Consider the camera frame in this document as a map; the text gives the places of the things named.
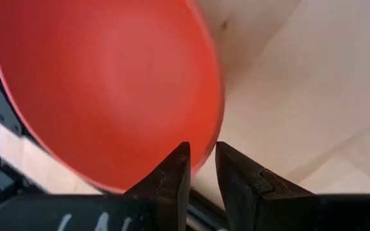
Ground orange plastic bowl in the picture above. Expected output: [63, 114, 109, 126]
[0, 0, 226, 195]

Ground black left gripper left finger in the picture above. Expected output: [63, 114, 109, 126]
[123, 141, 191, 231]

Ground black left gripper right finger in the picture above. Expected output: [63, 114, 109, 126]
[215, 141, 320, 231]

